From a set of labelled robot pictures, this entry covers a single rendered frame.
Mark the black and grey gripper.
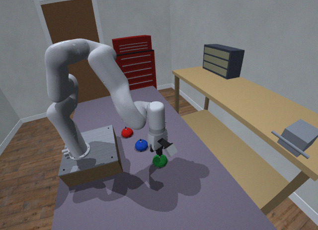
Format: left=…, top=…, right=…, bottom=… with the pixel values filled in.
left=148, top=128, right=168, bottom=156

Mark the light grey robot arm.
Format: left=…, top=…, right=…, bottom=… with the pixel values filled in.
left=45, top=39, right=166, bottom=160

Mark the red dome bell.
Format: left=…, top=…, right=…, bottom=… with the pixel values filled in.
left=121, top=127, right=133, bottom=138

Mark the blue dome bell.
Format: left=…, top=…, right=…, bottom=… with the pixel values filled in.
left=135, top=139, right=148, bottom=151

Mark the green dome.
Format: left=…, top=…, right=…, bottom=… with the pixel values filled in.
left=153, top=155, right=167, bottom=168

